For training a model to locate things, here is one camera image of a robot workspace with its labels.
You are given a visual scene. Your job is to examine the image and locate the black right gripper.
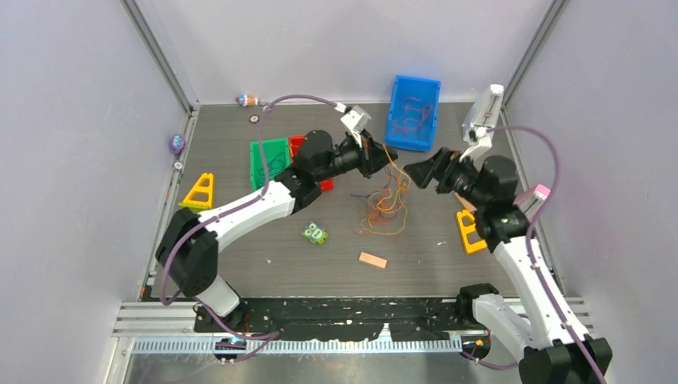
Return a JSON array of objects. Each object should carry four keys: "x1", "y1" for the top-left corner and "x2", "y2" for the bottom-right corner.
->
[{"x1": 404, "y1": 147, "x2": 490, "y2": 210}]

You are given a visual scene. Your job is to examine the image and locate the yellow triangle toy left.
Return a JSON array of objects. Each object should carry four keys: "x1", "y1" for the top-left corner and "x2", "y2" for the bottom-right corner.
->
[{"x1": 177, "y1": 173, "x2": 214, "y2": 212}]

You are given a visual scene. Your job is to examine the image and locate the green plastic bin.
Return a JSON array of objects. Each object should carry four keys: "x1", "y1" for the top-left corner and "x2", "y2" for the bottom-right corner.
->
[{"x1": 249, "y1": 138, "x2": 291, "y2": 191}]

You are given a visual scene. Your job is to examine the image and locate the small clown figurine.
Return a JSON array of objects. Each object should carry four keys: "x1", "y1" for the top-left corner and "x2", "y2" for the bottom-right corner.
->
[{"x1": 234, "y1": 94, "x2": 260, "y2": 107}]

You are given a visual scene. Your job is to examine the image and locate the yellow triangle toy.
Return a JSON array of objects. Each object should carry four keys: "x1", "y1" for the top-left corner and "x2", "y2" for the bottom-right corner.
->
[
  {"x1": 177, "y1": 173, "x2": 214, "y2": 212},
  {"x1": 456, "y1": 210, "x2": 488, "y2": 255}
]

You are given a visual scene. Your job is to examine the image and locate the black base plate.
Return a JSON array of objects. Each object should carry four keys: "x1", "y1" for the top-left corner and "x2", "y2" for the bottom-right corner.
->
[{"x1": 222, "y1": 298, "x2": 491, "y2": 342}]

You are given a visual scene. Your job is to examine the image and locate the white metronome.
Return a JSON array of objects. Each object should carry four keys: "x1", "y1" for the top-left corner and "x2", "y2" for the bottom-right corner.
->
[{"x1": 461, "y1": 84, "x2": 505, "y2": 144}]

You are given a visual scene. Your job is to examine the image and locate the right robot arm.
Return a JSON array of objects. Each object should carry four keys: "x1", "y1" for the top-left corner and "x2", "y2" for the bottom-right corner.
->
[{"x1": 404, "y1": 148, "x2": 612, "y2": 383}]

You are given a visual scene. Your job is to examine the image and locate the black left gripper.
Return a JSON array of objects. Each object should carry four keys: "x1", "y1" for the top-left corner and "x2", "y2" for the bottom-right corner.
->
[{"x1": 315, "y1": 130, "x2": 397, "y2": 184}]

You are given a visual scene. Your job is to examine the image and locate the red plastic bin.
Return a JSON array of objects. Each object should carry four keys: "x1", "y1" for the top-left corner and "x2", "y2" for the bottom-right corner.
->
[{"x1": 288, "y1": 135, "x2": 334, "y2": 191}]

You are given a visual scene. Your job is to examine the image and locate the orange cable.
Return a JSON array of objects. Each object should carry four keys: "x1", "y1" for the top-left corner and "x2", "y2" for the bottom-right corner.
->
[
  {"x1": 360, "y1": 180, "x2": 412, "y2": 237},
  {"x1": 390, "y1": 95, "x2": 436, "y2": 140}
]

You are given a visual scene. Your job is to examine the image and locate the purple round toy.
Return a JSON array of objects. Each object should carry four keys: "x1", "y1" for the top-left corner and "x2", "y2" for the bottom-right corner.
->
[{"x1": 169, "y1": 134, "x2": 186, "y2": 154}]

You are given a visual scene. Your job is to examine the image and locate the blue plastic bin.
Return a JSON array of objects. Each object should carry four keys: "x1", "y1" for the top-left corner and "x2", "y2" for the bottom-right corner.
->
[{"x1": 385, "y1": 75, "x2": 441, "y2": 152}]

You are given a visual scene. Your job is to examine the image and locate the wooden block front centre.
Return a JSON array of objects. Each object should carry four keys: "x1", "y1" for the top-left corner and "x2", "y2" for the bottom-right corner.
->
[{"x1": 358, "y1": 252, "x2": 388, "y2": 269}]

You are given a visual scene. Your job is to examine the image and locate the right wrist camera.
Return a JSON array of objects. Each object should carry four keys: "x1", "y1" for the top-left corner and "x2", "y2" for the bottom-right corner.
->
[{"x1": 460, "y1": 127, "x2": 493, "y2": 161}]

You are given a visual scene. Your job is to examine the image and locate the wooden block near right arm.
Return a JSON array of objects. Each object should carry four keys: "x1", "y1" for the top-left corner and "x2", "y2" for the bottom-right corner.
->
[{"x1": 454, "y1": 193, "x2": 476, "y2": 213}]

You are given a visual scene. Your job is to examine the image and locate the green frog toy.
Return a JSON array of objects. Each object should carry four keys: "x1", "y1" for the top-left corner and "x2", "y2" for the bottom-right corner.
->
[{"x1": 301, "y1": 222, "x2": 329, "y2": 245}]

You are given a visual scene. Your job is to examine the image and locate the yellow triangle toy right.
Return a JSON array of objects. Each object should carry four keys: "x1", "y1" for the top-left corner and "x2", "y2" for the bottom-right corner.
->
[{"x1": 456, "y1": 210, "x2": 488, "y2": 255}]

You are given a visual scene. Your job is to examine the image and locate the pink metronome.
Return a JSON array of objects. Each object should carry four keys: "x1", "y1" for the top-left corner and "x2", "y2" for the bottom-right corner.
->
[{"x1": 514, "y1": 184, "x2": 551, "y2": 220}]

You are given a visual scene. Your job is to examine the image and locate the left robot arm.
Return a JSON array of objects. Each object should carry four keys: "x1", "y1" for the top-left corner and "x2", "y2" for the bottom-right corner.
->
[{"x1": 155, "y1": 130, "x2": 398, "y2": 331}]

